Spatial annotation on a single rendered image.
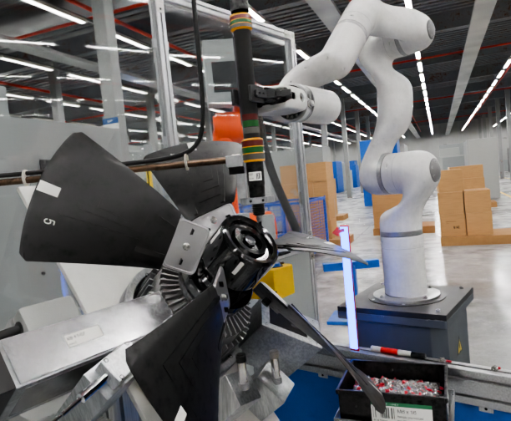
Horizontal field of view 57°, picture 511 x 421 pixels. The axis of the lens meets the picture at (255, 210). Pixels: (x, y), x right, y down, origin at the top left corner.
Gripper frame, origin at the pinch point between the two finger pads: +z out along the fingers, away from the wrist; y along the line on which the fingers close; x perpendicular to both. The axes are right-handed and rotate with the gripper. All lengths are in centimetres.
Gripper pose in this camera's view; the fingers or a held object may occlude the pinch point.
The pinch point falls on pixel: (247, 96)
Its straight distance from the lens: 95.3
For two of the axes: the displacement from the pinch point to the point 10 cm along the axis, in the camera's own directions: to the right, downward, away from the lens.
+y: -7.8, 0.4, 6.2
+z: -6.2, 1.0, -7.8
